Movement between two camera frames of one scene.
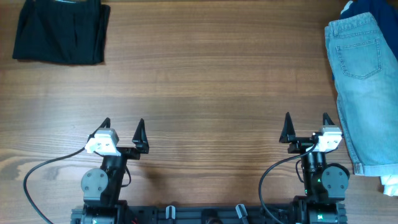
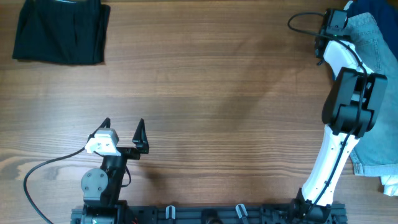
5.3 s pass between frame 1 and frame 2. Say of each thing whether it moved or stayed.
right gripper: moved
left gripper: stayed
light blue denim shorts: stayed
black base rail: stayed
